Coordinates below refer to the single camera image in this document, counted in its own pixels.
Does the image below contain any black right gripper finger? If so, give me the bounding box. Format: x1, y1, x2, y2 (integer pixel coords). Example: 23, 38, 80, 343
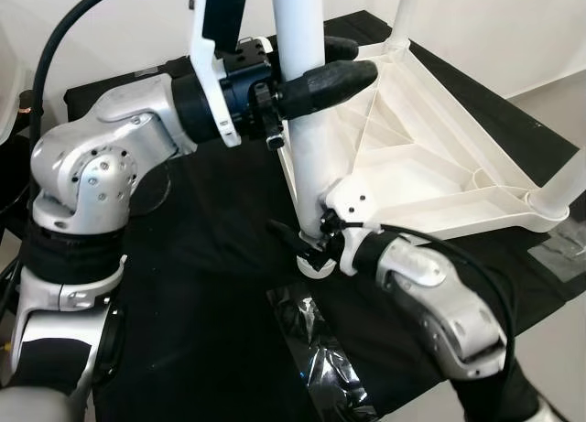
268, 219, 313, 254

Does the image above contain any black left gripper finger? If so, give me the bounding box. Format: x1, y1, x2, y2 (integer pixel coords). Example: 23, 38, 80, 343
277, 60, 380, 122
320, 36, 362, 65

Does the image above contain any black table cloth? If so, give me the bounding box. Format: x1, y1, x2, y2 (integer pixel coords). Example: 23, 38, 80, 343
0, 10, 586, 422

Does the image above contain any clear tape strip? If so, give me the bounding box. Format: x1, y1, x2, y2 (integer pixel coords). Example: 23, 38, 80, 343
267, 289, 379, 422

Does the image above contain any crumpled clear tape patch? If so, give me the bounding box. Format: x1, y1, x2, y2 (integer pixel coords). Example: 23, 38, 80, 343
529, 222, 586, 278

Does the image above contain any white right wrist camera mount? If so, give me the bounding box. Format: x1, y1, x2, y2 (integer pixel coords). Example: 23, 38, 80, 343
325, 175, 392, 276

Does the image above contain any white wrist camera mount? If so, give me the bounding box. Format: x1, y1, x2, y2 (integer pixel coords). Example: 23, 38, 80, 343
186, 0, 250, 150
325, 175, 392, 276

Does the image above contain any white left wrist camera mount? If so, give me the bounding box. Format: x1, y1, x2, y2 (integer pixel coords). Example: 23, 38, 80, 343
186, 0, 250, 150

